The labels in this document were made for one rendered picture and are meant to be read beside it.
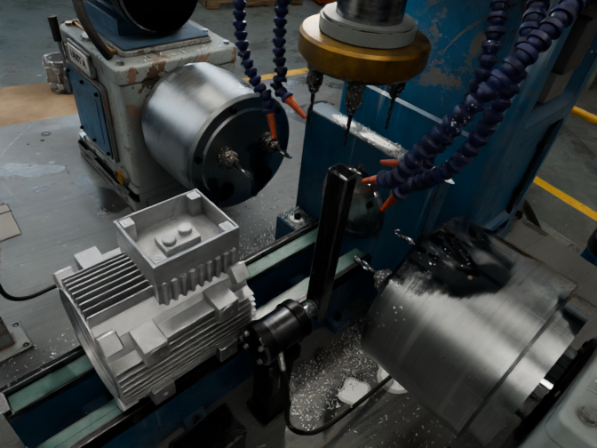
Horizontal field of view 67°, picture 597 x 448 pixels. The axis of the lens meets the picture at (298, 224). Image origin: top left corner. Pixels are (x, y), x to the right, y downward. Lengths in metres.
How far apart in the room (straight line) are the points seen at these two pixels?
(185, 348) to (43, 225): 0.66
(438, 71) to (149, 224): 0.53
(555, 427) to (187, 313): 0.41
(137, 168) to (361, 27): 0.64
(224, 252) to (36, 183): 0.80
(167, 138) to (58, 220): 0.40
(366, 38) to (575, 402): 0.45
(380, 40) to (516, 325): 0.37
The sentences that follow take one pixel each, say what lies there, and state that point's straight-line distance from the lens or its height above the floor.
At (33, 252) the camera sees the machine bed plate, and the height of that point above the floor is 0.80.
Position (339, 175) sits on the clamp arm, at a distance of 0.50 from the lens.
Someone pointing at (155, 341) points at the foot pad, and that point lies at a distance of 0.55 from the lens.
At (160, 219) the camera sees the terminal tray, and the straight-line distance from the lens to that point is 0.63.
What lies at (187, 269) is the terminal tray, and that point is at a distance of 0.56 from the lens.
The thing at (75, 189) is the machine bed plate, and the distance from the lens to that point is 1.26.
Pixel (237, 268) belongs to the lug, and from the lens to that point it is 0.60.
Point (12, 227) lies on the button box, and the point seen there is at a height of 1.06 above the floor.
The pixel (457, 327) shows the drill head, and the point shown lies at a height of 1.12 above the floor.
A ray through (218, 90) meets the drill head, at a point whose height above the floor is 1.16.
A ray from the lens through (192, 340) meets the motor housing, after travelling 0.60.
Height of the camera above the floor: 1.53
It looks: 41 degrees down
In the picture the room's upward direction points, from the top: 7 degrees clockwise
